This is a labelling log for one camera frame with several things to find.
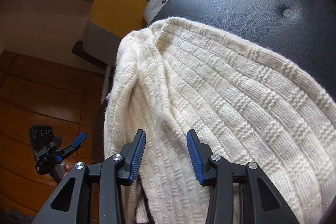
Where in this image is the cream knitted sweater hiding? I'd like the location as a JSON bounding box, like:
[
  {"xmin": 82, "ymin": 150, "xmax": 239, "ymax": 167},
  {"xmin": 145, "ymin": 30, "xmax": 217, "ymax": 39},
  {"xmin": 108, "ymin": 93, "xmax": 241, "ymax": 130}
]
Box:
[{"xmin": 104, "ymin": 17, "xmax": 335, "ymax": 223}]

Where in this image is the person's left hand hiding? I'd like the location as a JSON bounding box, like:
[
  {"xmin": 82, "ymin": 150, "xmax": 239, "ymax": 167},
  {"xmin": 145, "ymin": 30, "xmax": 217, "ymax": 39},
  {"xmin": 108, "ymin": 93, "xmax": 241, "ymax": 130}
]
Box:
[{"xmin": 48, "ymin": 164, "xmax": 72, "ymax": 188}]

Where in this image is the black leather ottoman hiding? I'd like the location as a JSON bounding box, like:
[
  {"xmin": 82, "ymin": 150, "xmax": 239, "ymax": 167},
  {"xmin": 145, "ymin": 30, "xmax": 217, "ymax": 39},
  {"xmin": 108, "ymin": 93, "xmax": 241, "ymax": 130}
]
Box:
[{"xmin": 156, "ymin": 0, "xmax": 335, "ymax": 97}]

